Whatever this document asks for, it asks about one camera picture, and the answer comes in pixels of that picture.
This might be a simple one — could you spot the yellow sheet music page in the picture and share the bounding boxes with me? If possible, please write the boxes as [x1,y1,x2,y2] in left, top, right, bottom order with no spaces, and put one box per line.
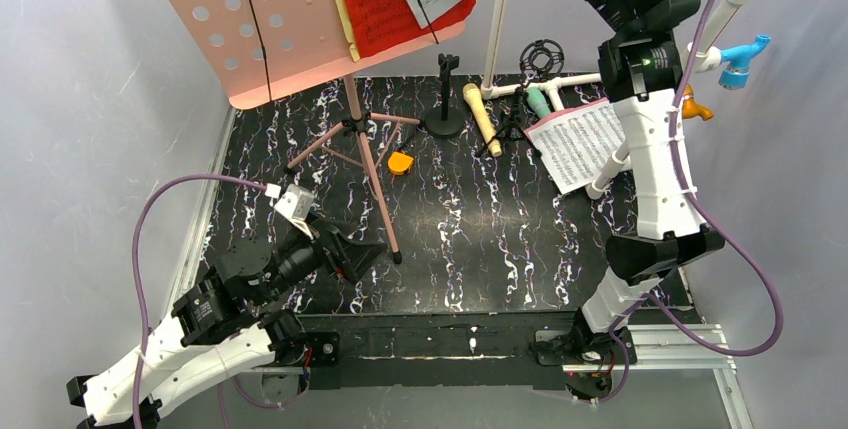
[334,0,361,62]

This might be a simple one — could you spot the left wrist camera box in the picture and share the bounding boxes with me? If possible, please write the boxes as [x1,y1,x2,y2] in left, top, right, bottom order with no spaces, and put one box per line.
[265,184,316,240]

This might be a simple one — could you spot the orange tape measure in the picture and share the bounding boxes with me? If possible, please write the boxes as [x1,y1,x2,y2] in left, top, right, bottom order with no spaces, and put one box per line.
[387,151,415,176]

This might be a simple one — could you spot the blue pipe fitting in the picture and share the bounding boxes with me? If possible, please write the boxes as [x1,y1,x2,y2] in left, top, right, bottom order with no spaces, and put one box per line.
[718,34,772,90]

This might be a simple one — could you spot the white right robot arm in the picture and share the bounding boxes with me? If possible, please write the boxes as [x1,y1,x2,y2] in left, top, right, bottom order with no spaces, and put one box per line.
[579,0,725,334]

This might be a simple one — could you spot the pink music stand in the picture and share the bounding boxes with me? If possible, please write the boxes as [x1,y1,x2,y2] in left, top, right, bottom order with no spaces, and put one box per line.
[169,0,465,264]

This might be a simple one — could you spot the green microphone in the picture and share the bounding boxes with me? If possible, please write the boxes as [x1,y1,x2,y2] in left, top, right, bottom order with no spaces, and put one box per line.
[525,87,552,120]

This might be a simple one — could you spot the right robot arm base mount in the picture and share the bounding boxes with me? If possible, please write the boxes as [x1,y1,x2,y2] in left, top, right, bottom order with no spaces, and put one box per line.
[530,327,637,406]

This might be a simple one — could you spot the aluminium rail frame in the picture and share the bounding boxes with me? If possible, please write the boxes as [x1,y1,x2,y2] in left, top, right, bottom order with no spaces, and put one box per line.
[123,81,755,429]

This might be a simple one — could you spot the cream yellow microphone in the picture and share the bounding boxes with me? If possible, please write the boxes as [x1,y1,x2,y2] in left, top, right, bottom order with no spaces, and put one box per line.
[462,83,502,157]

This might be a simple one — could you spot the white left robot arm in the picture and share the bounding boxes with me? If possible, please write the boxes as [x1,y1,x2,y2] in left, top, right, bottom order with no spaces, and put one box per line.
[66,217,387,428]

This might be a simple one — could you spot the pink sheet music page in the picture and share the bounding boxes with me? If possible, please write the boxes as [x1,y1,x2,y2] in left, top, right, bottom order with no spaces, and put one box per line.
[525,98,612,132]

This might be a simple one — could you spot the red sheet music page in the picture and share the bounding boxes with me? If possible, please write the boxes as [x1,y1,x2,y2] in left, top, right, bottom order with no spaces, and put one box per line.
[345,0,476,59]

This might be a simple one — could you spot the orange pipe fitting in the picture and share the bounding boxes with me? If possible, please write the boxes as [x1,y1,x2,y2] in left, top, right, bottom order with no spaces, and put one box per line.
[681,84,714,121]

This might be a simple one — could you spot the white PVC pipe frame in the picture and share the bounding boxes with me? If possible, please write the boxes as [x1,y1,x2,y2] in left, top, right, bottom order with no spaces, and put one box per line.
[480,0,751,199]

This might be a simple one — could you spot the small black tripod stand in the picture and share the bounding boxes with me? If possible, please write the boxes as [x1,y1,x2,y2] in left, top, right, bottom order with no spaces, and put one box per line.
[475,39,565,158]

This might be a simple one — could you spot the black microphone stand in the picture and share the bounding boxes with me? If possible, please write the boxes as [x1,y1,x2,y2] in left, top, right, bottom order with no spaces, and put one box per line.
[423,53,464,139]

